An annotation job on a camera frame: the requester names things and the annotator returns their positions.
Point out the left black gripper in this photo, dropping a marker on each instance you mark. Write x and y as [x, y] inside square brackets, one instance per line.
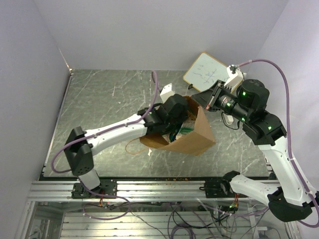
[184, 115]

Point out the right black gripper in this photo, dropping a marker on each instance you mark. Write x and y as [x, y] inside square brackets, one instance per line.
[206, 98]

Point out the brown paper bag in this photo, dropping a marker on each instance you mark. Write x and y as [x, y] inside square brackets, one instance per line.
[195, 142]

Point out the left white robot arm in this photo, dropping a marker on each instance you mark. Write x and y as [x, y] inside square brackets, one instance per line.
[81, 146]

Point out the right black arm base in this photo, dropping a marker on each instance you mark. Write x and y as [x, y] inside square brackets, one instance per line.
[219, 187]

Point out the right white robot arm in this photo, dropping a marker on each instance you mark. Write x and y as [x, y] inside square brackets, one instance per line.
[291, 200]

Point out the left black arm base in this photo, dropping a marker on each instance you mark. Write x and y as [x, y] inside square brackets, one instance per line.
[106, 187]

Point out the colourful snack packets in bag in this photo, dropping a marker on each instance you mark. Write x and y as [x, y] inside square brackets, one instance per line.
[184, 129]

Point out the white whiteboard eraser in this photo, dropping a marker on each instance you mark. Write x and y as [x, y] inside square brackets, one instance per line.
[227, 119]

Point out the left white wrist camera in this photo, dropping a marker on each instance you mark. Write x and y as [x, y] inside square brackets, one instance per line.
[166, 92]

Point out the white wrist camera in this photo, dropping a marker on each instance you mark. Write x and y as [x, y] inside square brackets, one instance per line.
[166, 92]
[235, 77]

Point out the small whiteboard wooden frame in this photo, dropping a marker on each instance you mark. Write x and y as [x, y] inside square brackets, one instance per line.
[205, 72]

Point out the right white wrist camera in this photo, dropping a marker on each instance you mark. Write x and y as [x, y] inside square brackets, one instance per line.
[235, 77]

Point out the aluminium frame rail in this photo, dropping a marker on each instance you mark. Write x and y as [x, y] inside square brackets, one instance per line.
[134, 191]

